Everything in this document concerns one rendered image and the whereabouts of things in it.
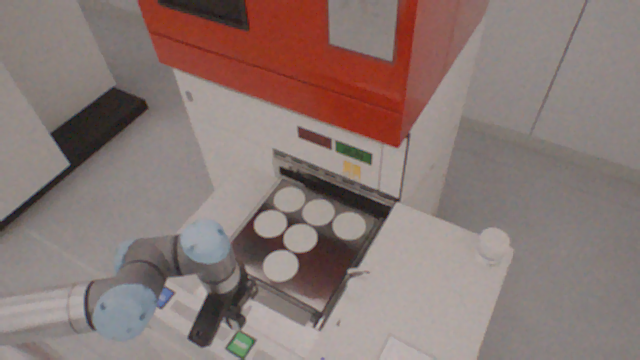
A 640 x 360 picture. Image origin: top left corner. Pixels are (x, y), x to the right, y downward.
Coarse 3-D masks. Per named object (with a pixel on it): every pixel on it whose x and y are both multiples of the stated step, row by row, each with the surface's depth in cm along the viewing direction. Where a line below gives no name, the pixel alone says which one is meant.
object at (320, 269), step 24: (312, 192) 148; (288, 216) 142; (336, 216) 141; (240, 240) 137; (264, 240) 136; (336, 240) 135; (360, 240) 135; (312, 264) 130; (336, 264) 130; (288, 288) 126; (312, 288) 125; (336, 288) 125
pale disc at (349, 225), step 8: (344, 216) 141; (352, 216) 141; (360, 216) 140; (336, 224) 139; (344, 224) 139; (352, 224) 139; (360, 224) 139; (336, 232) 137; (344, 232) 137; (352, 232) 137; (360, 232) 137
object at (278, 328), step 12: (252, 312) 124; (264, 312) 123; (276, 312) 123; (252, 324) 121; (264, 324) 121; (276, 324) 121; (288, 324) 121; (276, 336) 119; (288, 336) 119; (300, 336) 119; (288, 348) 117
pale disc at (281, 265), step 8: (272, 256) 133; (280, 256) 132; (288, 256) 132; (264, 264) 131; (272, 264) 131; (280, 264) 131; (288, 264) 131; (296, 264) 130; (264, 272) 129; (272, 272) 129; (280, 272) 129; (288, 272) 129; (280, 280) 127
